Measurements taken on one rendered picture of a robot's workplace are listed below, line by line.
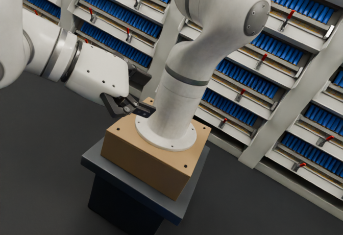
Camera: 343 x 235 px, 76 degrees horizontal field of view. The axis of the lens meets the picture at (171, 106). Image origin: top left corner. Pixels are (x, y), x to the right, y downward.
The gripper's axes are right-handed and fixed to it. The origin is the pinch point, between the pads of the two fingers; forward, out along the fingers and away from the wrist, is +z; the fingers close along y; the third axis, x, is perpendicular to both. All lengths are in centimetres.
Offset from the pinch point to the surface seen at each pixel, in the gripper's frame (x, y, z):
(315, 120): 11, -20, 92
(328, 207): -13, 9, 126
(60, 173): -60, -9, 3
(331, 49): 34, -33, 71
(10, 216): -60, 6, -9
